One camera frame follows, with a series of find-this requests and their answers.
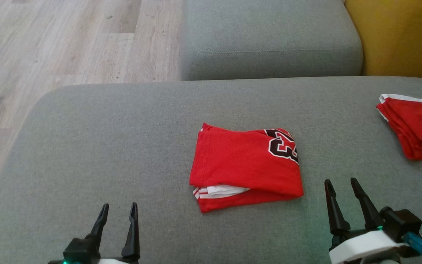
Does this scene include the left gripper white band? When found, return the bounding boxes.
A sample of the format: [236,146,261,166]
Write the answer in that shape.
[48,202,142,264]

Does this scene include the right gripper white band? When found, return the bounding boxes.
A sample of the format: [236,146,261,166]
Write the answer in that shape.
[324,177,411,264]

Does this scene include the red shorts with white stripes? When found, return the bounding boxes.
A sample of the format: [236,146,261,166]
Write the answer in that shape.
[376,94,422,162]

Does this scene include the red jersey number 23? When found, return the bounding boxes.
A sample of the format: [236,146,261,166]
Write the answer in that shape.
[189,123,304,213]

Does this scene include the large grey sofa chaise cushion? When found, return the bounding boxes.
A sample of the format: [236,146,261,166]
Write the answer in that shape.
[0,76,422,264]

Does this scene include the grey sofa seat cushion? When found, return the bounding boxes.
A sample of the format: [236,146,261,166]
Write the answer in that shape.
[179,0,363,81]

